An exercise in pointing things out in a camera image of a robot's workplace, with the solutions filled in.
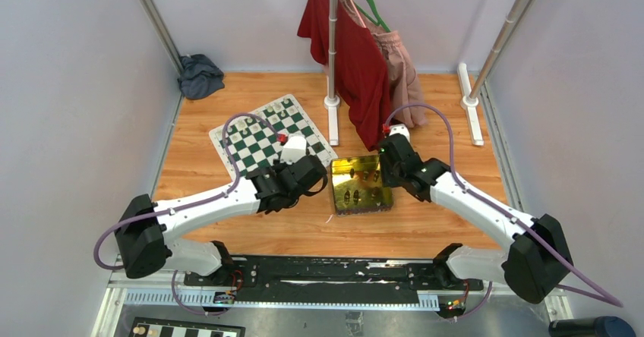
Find yellow metal tin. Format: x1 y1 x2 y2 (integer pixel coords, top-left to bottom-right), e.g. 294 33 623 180
330 155 394 216

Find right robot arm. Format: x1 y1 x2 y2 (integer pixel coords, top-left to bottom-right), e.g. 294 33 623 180
379 134 573 304

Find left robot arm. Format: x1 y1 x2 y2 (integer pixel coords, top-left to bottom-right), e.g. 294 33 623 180
114 155 328 286

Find green white chess mat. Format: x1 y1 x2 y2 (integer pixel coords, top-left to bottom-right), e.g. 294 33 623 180
209 94 338 178

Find pink shorts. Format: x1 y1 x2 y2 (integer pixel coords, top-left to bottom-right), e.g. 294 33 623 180
339 0 428 128

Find white clothes rack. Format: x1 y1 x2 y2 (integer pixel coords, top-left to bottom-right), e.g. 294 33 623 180
324 0 485 146

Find red t-shirt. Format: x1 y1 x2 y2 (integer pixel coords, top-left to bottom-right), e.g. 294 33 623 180
297 0 392 151

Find dark blue crumpled cloth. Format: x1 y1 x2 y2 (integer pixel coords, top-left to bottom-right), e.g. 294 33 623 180
178 54 225 100

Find green clothes hanger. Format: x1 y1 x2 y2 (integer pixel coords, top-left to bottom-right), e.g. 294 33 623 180
356 0 390 33

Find dark blue bottle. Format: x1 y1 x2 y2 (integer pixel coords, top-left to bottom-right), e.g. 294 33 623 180
548 316 636 337

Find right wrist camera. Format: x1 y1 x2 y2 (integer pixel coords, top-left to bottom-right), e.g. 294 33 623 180
389 124 410 141

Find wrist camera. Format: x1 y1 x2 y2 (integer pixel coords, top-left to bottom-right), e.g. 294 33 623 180
279 134 308 165
389 124 410 141

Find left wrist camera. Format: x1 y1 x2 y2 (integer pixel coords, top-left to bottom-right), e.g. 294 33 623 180
279 134 308 165

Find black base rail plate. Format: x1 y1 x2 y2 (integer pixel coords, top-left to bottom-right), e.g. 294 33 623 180
185 255 484 304

